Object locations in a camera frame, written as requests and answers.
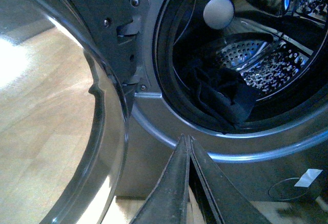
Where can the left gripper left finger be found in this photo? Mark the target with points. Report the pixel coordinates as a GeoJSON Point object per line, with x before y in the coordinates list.
{"type": "Point", "coordinates": [167, 203]}

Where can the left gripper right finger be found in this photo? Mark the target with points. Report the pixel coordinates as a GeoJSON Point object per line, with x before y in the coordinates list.
{"type": "Point", "coordinates": [219, 201]}

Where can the navy blue mesh garment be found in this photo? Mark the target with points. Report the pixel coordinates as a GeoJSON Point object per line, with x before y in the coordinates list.
{"type": "Point", "coordinates": [221, 93]}

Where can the glass washing machine door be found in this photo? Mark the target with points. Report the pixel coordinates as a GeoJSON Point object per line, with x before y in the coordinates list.
{"type": "Point", "coordinates": [63, 118]}

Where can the dark grey washing machine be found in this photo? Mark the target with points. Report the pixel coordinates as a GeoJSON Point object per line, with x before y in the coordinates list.
{"type": "Point", "coordinates": [246, 78]}

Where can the white tape patch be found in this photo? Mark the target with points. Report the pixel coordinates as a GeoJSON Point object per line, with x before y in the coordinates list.
{"type": "Point", "coordinates": [308, 177]}

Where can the grey round drum knob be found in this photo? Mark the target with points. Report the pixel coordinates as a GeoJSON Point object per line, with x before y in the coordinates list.
{"type": "Point", "coordinates": [218, 14]}

